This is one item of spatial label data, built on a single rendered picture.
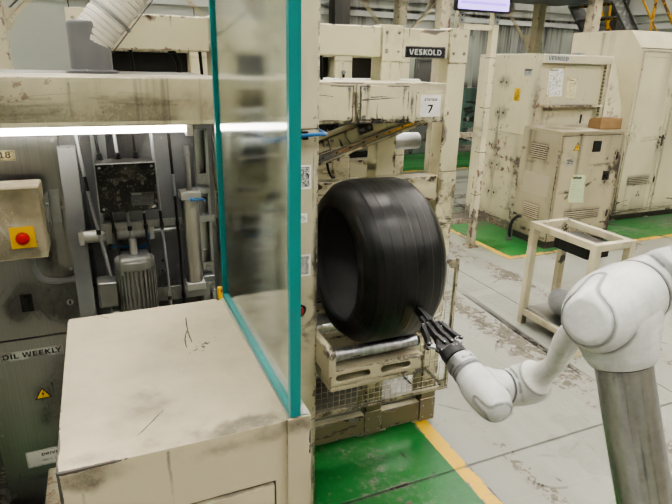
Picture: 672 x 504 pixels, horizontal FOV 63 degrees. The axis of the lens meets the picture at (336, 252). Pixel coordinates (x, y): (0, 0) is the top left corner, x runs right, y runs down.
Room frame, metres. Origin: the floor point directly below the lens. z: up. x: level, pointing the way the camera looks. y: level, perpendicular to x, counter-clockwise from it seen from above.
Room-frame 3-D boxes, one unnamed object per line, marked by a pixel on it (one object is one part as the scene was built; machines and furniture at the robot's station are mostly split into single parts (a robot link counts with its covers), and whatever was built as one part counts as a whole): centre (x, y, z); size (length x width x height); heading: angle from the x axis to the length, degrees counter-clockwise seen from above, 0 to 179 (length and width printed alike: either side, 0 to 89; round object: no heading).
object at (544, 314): (3.62, -1.68, 0.40); 0.60 x 0.35 x 0.80; 24
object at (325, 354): (1.77, 0.08, 0.90); 0.40 x 0.03 x 0.10; 23
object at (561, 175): (6.03, -2.54, 0.62); 0.91 x 0.58 x 1.25; 114
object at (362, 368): (1.72, -0.14, 0.83); 0.36 x 0.09 x 0.06; 113
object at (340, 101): (2.17, -0.08, 1.71); 0.61 x 0.25 x 0.15; 113
